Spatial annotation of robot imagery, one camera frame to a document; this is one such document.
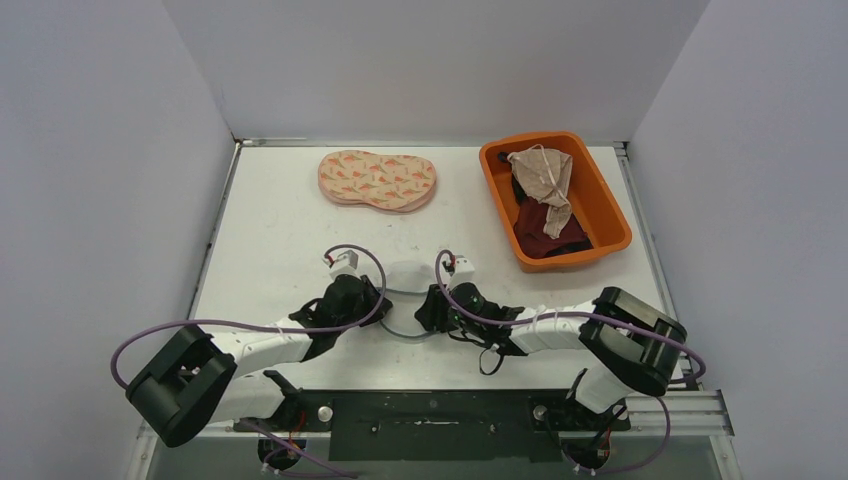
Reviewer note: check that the beige bra with white straps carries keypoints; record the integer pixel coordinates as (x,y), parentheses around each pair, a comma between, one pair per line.
(545,175)

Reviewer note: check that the navy blue bra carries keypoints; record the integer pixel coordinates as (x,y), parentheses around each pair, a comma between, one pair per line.
(518,191)

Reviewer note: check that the white mesh cylindrical laundry bag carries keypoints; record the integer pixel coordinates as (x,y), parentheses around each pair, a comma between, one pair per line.
(408,278)

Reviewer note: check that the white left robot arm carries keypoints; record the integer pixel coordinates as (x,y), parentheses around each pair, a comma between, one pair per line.
(200,377)

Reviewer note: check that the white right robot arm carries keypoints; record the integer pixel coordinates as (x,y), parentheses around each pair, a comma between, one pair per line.
(636,346)

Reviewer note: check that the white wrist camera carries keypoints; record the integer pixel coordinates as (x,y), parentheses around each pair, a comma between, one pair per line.
(459,270)
(344,263)

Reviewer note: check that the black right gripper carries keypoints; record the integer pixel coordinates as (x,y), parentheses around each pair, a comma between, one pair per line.
(436,303)

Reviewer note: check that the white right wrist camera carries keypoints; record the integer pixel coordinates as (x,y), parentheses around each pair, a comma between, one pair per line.
(459,270)

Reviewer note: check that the dark red bra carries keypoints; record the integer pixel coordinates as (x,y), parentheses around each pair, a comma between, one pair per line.
(536,244)

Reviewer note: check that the orange plastic bin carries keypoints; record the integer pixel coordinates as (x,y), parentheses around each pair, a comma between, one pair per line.
(592,200)

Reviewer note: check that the pink carrot-print laundry bag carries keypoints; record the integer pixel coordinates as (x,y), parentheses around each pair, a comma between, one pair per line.
(390,183)

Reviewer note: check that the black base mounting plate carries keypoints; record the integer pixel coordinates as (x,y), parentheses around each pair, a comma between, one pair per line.
(444,444)

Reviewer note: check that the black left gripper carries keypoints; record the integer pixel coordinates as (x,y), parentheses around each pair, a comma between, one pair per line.
(370,295)

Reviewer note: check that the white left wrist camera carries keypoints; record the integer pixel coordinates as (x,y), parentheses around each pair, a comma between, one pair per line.
(344,263)

